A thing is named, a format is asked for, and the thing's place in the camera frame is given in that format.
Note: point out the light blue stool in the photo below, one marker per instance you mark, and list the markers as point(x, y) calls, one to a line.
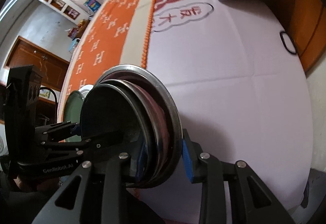
point(73, 45)

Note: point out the white plate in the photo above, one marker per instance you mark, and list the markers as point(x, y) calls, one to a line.
point(84, 90)

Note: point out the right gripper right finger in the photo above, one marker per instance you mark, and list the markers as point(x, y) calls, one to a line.
point(226, 186)

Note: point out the small steel bowl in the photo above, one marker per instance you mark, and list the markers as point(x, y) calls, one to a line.
point(109, 116)

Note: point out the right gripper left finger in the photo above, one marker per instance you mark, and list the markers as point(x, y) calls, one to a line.
point(96, 191)

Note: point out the blue framed picture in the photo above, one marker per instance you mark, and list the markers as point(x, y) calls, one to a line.
point(92, 5)

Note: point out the white printed tablecloth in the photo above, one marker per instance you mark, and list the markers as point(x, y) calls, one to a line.
point(239, 92)

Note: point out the orange wooden sliding door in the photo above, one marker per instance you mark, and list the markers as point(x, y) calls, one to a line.
point(304, 22)

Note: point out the brown wooden door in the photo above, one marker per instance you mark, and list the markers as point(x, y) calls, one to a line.
point(53, 68)

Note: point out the green plate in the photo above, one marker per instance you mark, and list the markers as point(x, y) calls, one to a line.
point(73, 107)

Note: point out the orange H-pattern table runner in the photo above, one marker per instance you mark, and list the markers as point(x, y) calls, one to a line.
point(118, 34)

